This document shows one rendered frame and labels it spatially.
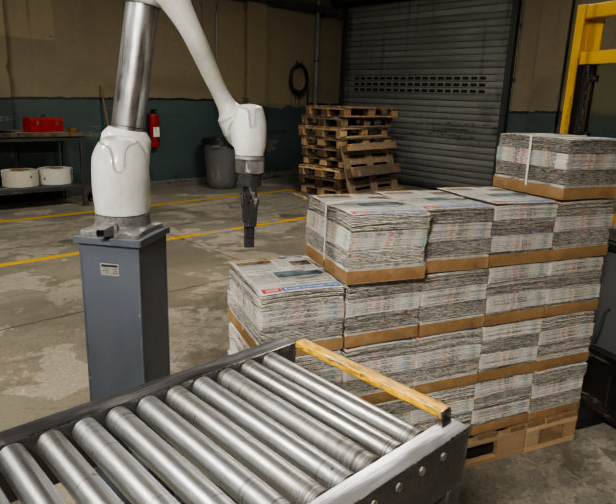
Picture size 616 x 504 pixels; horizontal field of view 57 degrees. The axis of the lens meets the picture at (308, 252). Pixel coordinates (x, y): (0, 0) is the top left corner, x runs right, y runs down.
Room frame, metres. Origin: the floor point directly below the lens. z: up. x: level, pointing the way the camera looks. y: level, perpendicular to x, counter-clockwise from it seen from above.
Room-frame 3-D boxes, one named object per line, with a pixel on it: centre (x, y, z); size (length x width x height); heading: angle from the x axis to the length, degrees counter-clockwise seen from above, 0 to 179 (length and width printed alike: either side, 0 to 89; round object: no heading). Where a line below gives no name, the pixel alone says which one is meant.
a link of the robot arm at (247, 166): (1.79, 0.19, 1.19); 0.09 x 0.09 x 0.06
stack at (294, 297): (2.02, -0.32, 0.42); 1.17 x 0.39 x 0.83; 114
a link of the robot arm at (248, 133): (1.80, 0.20, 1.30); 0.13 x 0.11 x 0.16; 17
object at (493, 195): (2.18, -0.71, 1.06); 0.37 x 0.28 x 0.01; 22
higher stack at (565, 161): (2.31, -0.98, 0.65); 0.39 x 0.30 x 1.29; 24
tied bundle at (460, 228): (2.08, -0.44, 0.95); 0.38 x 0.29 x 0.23; 21
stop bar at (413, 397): (1.16, -0.14, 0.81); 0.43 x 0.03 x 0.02; 44
